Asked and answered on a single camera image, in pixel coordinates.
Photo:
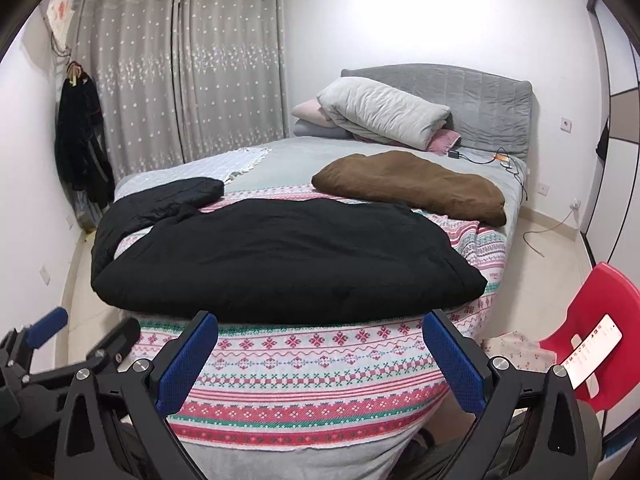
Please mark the pink patterned blanket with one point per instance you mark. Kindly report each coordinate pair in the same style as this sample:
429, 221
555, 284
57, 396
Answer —
300, 375

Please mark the black coat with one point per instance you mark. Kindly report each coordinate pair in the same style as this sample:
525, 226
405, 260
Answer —
280, 260

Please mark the black charger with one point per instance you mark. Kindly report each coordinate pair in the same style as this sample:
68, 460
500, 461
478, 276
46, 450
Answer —
454, 154

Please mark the grey starred curtain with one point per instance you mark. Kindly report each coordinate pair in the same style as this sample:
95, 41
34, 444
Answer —
130, 80
230, 65

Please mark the wall calendar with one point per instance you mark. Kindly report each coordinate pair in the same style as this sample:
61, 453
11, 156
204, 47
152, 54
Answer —
60, 15

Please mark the grey pillow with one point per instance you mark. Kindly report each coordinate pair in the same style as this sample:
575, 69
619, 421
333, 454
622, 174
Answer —
315, 130

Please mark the orange phone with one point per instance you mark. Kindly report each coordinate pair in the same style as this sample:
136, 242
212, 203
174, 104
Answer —
502, 158

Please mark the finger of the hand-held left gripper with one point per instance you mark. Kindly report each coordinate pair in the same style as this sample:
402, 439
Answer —
112, 342
47, 325

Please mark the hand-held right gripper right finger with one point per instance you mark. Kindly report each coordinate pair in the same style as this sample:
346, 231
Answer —
452, 360

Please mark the white paper tag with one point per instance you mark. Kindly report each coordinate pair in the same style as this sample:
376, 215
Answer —
595, 350

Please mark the dark hanging clothes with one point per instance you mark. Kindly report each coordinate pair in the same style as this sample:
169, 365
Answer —
80, 140

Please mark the dark shoe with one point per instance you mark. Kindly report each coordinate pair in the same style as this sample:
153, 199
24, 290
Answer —
417, 447

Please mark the striped grey cloth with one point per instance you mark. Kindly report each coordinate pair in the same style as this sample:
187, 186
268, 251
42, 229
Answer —
87, 210

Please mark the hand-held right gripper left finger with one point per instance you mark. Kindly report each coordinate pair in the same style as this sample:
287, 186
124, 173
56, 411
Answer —
185, 360

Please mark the floral cloth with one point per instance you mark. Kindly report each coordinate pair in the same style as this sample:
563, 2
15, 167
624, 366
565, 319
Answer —
520, 352

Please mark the red plastic chair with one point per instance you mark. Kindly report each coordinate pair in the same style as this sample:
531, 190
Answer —
607, 295

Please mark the wardrobe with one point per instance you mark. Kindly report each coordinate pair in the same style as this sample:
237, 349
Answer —
622, 185

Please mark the pink cushion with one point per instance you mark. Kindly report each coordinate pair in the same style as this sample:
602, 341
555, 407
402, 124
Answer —
445, 141

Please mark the grey bed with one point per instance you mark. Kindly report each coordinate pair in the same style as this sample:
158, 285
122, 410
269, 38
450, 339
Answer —
300, 160

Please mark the brown garment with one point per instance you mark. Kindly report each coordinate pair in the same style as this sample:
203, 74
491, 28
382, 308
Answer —
410, 180

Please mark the clothes hangers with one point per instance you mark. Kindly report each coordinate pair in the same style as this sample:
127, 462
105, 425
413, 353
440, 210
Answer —
76, 72

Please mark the white lace cloth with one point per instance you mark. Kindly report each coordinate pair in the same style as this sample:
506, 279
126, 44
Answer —
240, 162

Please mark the grey padded headboard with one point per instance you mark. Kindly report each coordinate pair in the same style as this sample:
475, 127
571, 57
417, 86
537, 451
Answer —
480, 95

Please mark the white folded duvet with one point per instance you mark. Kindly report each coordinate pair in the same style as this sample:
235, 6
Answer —
380, 110

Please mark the pale pink pillow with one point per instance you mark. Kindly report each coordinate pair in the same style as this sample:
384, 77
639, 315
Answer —
307, 110

